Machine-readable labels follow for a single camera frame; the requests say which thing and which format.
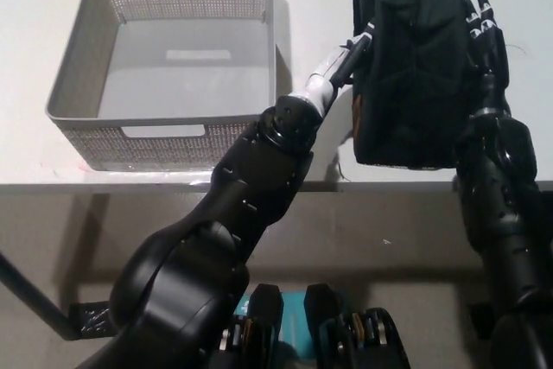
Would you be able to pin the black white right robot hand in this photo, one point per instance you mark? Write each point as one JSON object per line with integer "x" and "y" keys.
{"x": 488, "y": 49}

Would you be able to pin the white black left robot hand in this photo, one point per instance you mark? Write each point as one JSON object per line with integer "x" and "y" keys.
{"x": 328, "y": 71}

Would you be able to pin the black fabric lunch bag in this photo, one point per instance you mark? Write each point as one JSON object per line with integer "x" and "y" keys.
{"x": 415, "y": 84}

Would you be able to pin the thin dark hair strand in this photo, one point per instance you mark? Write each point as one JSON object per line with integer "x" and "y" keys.
{"x": 518, "y": 47}

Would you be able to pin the short dark thread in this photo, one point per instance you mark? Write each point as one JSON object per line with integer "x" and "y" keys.
{"x": 342, "y": 172}

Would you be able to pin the grey perforated plastic basket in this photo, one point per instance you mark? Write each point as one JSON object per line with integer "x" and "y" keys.
{"x": 173, "y": 144}

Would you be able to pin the black teal robot torso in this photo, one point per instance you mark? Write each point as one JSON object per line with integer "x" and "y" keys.
{"x": 328, "y": 334}

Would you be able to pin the dark metal table leg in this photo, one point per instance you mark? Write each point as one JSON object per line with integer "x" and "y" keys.
{"x": 39, "y": 300}

